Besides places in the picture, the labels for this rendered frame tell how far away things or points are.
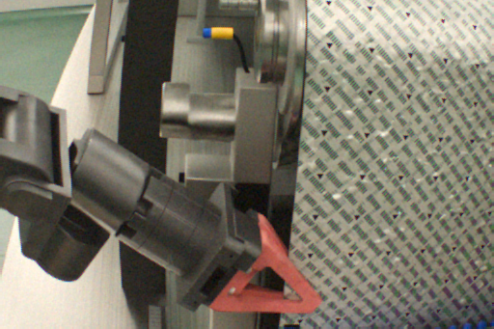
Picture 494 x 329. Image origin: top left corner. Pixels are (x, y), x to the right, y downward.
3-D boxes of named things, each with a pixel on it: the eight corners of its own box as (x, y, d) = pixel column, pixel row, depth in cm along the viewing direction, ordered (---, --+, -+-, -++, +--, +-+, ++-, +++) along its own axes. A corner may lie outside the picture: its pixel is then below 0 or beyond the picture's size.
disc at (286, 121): (272, 86, 89) (284, -76, 83) (279, 87, 89) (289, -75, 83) (286, 178, 76) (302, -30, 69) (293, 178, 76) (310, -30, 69)
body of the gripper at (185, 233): (199, 317, 74) (106, 264, 72) (196, 260, 84) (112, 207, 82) (253, 252, 72) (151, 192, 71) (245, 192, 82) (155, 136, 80)
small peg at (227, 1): (217, 9, 79) (219, -9, 79) (258, 11, 79) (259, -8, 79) (218, 10, 78) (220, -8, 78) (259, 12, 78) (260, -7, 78)
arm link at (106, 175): (68, 154, 71) (90, 104, 76) (36, 212, 75) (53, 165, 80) (153, 211, 73) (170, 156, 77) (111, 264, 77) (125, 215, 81)
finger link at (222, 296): (291, 348, 78) (181, 295, 76) (286, 310, 85) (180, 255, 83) (348, 286, 76) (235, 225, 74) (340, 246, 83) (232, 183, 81)
